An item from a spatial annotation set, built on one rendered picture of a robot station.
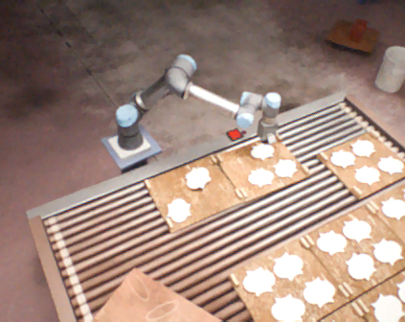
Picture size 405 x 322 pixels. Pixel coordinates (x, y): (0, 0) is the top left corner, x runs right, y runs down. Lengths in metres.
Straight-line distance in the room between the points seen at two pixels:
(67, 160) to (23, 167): 0.36
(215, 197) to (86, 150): 1.83
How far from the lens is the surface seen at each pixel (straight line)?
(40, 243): 2.07
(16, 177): 3.67
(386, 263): 2.12
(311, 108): 2.73
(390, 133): 2.68
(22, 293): 3.08
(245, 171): 2.24
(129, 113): 2.28
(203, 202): 2.09
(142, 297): 1.75
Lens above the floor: 2.64
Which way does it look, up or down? 49 degrees down
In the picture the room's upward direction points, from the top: 3 degrees clockwise
